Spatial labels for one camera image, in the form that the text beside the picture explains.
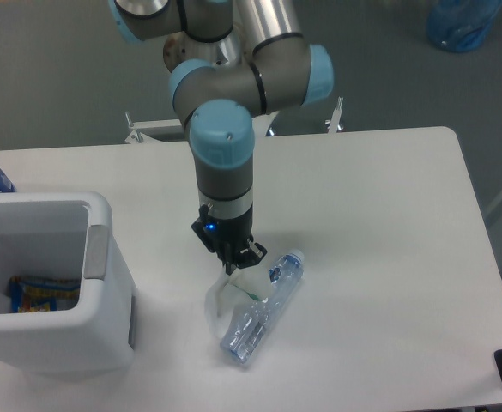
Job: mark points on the white trash can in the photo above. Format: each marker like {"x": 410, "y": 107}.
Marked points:
{"x": 65, "y": 236}

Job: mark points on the blue yellow snack wrapper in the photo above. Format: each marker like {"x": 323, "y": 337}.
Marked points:
{"x": 41, "y": 294}

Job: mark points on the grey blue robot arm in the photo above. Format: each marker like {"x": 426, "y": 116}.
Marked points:
{"x": 243, "y": 59}

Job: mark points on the blue plastic bag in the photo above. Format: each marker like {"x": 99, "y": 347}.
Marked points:
{"x": 461, "y": 26}

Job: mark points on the white paper tissue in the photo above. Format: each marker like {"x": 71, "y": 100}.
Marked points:
{"x": 242, "y": 287}

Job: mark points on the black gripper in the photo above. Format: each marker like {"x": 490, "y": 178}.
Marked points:
{"x": 229, "y": 238}

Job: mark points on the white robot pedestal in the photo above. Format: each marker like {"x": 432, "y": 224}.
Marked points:
{"x": 171, "y": 130}

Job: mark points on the clear plastic water bottle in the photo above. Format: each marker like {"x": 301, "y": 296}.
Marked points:
{"x": 251, "y": 322}

